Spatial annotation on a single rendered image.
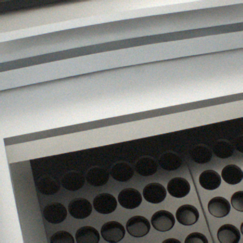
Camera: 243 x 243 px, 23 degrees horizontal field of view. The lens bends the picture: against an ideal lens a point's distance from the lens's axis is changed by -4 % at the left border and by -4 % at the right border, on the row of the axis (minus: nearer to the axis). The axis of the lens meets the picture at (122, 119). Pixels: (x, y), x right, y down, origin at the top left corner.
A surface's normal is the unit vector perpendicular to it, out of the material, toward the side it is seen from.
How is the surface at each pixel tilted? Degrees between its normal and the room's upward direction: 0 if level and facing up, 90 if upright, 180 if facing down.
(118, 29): 90
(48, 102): 0
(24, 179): 0
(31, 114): 0
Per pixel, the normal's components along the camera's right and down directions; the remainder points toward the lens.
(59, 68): 0.25, 0.82
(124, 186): 0.04, -0.54
